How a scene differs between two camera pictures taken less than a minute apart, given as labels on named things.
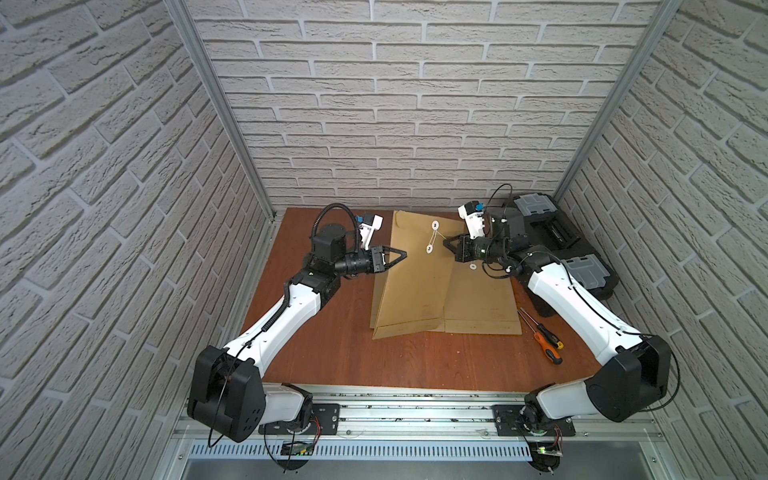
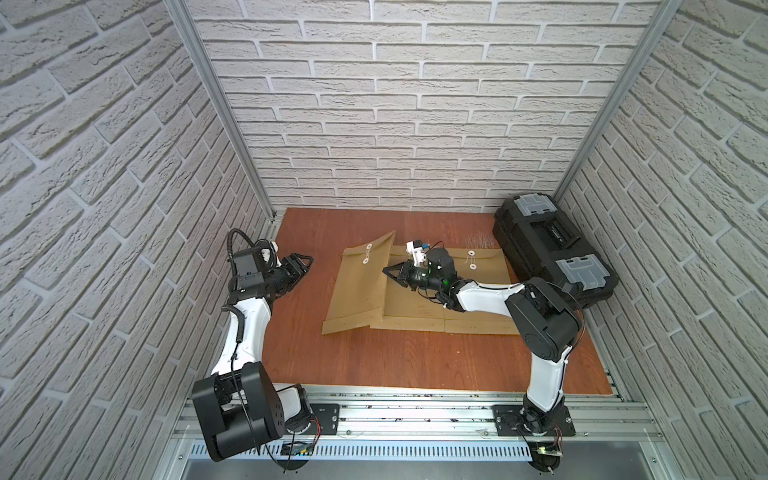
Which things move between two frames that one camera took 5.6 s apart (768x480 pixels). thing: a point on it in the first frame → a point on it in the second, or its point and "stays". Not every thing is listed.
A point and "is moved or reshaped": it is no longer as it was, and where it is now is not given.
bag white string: [435, 226] is moved or reshaped
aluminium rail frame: [426, 432] stays
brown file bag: [379, 281] → [407, 309]
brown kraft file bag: [477, 303] stays
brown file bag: [413, 294] → [357, 299]
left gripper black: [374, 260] → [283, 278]
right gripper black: [461, 251] → [404, 275]
